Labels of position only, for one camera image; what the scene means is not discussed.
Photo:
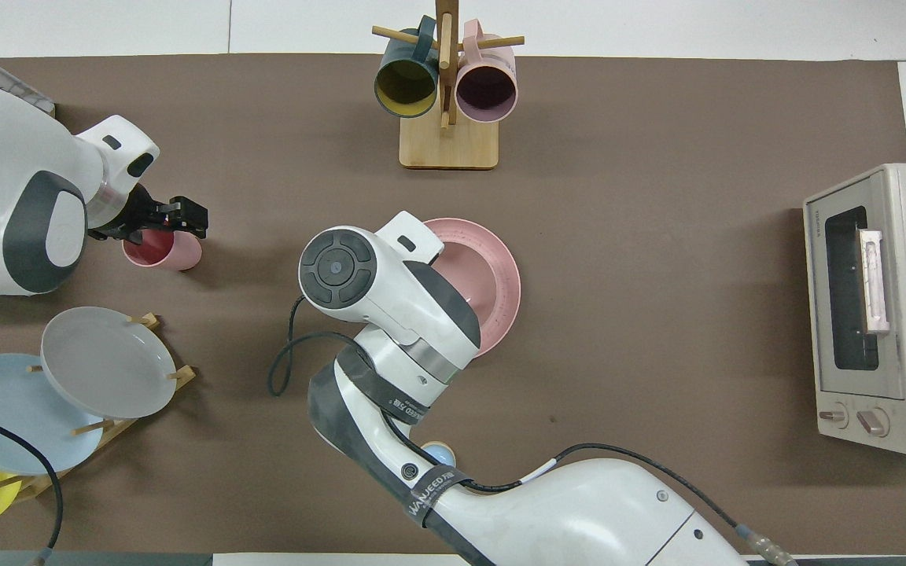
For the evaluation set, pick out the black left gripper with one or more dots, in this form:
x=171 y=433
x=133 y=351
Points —
x=134 y=216

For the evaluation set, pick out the pink cup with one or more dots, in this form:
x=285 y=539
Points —
x=174 y=253

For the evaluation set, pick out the pink bowl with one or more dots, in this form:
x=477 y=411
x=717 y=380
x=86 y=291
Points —
x=473 y=283

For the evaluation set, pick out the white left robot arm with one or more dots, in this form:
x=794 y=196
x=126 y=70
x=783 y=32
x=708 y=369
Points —
x=5 y=157

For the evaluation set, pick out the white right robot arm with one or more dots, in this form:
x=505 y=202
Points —
x=579 y=511

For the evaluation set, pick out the wooden plate rack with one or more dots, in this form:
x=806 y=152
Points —
x=182 y=376

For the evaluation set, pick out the grey plate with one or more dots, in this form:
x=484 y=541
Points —
x=107 y=362

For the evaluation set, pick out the dark teal mug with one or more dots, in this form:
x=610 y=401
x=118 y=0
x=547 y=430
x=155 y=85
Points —
x=406 y=86

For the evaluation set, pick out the light blue plate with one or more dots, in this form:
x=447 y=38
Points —
x=5 y=409

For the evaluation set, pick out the wooden mug tree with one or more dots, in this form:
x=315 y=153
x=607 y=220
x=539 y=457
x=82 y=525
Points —
x=449 y=145

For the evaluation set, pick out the pink mug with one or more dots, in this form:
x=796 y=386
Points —
x=486 y=90

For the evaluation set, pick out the pink plate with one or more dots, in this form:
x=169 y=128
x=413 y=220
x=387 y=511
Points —
x=510 y=291

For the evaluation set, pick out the brown table mat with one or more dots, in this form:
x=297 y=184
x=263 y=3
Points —
x=657 y=236

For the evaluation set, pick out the white toaster oven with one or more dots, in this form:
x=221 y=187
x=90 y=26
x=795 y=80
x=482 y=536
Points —
x=885 y=314

